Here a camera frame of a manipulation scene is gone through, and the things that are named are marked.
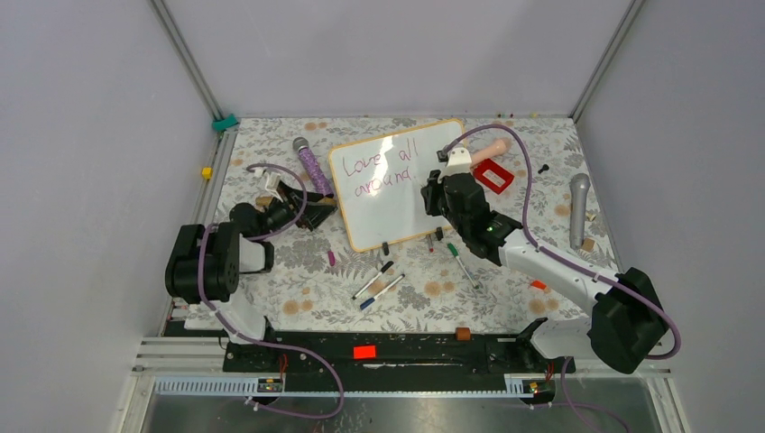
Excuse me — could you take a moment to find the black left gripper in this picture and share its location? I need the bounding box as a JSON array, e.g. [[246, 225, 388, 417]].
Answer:
[[258, 180, 336, 239]]

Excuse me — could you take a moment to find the yellow framed whiteboard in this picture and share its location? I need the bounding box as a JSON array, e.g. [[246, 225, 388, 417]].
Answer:
[[328, 119, 465, 253]]

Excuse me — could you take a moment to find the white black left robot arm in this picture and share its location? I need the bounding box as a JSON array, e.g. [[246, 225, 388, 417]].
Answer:
[[164, 181, 337, 371]]

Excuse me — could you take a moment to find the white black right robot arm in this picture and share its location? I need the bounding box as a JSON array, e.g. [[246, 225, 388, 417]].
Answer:
[[421, 170, 681, 374]]

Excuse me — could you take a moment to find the black cap whiteboard marker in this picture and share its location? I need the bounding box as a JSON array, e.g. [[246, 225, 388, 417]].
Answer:
[[352, 261, 394, 300]]

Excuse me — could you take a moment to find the blue cap whiteboard marker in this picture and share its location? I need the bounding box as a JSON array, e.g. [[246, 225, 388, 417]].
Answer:
[[360, 273, 406, 310]]

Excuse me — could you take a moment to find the red plastic tray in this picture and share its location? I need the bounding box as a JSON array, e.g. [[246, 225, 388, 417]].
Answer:
[[473, 159, 515, 195]]

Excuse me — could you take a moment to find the green cap marker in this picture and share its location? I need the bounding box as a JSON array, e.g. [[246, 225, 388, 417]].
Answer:
[[447, 243, 481, 289]]

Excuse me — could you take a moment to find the purple glitter microphone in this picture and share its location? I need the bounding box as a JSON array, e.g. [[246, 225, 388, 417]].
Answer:
[[292, 136, 335, 198]]

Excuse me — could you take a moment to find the floral table mat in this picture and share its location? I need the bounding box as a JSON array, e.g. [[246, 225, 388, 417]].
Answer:
[[215, 117, 587, 333]]

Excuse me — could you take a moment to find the orange red triangle block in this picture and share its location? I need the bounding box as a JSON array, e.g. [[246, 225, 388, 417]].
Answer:
[[530, 280, 548, 291]]

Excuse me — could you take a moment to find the teal corner clamp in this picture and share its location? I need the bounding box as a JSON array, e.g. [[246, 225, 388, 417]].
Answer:
[[211, 114, 239, 133]]

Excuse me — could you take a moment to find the silver microphone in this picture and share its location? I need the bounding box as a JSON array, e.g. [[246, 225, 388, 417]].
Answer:
[[569, 173, 591, 250]]

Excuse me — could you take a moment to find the orange brown cylinder block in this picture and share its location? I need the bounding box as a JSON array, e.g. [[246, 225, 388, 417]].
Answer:
[[455, 327, 472, 341]]

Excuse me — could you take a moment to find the small wooden cube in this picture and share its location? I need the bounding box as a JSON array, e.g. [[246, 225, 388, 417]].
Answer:
[[581, 238, 595, 252]]

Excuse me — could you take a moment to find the red label sticker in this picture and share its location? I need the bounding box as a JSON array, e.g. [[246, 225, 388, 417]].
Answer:
[[352, 345, 377, 360]]

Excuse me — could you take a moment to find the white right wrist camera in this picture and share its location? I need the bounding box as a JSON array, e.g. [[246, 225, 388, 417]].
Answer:
[[439, 146, 473, 179]]

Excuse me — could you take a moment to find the wooden rolling pin handle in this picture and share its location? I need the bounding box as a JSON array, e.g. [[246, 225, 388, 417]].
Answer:
[[254, 196, 337, 207]]

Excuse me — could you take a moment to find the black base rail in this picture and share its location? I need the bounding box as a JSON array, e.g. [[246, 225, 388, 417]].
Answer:
[[223, 331, 575, 391]]

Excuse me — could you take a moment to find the white cable duct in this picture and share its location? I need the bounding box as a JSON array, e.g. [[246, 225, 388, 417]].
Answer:
[[154, 374, 555, 399]]

